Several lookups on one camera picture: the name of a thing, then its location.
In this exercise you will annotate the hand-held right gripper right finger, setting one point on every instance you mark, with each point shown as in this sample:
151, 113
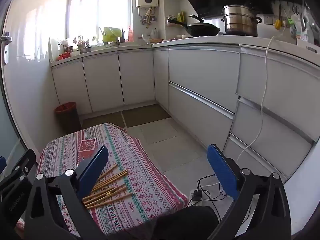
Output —
222, 172

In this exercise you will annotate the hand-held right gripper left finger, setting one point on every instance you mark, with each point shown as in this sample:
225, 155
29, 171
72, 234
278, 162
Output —
93, 170

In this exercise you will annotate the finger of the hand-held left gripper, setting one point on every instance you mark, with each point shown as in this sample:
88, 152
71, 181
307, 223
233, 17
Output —
21, 167
2, 164

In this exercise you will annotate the pile of wooden chopsticks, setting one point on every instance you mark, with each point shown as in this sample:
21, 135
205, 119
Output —
112, 179

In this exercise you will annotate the pink plastic basket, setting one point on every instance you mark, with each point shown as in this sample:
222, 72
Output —
87, 145

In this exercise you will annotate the black power adapter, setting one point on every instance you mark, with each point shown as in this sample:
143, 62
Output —
197, 195

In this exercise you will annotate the patterned tablecloth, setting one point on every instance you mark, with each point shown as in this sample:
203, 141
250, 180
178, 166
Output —
140, 170

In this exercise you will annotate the brown floor mat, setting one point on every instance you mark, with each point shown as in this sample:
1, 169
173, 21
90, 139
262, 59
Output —
105, 121
145, 115

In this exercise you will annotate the red trash bin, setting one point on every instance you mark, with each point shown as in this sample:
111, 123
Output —
67, 120

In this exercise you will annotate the person's black trouser leg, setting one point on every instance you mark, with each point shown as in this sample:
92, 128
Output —
185, 223

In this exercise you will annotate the white kitchen cabinets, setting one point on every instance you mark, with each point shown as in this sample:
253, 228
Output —
200, 67

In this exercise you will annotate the red bowl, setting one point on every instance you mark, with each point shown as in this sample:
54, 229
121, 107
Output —
63, 55

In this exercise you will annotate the white cutting board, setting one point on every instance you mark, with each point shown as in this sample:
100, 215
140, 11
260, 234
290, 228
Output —
53, 50

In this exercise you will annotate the yellow-green plastic bag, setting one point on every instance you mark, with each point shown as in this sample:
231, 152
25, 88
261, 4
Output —
111, 33

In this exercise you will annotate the red bottle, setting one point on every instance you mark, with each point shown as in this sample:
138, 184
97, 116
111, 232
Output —
130, 33

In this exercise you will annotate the black wok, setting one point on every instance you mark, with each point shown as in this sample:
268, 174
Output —
202, 30

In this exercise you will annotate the white kettle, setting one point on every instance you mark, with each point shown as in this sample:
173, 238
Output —
154, 33

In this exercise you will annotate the steel steamer pot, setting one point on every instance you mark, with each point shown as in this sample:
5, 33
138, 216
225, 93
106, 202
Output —
238, 20

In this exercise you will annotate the yellow hanging tool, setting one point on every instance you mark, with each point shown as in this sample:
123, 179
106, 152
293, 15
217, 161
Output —
278, 24

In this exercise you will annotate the kitchen window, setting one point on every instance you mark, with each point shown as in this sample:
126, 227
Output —
100, 7

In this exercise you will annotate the white spray bottle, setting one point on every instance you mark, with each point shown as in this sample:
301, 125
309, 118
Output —
298, 25

